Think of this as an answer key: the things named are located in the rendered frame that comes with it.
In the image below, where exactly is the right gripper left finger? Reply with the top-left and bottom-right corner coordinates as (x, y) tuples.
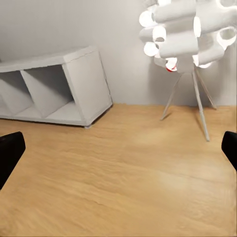
(0, 131), (26, 190)

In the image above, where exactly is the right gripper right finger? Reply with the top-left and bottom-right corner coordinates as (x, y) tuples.
(221, 131), (237, 171)

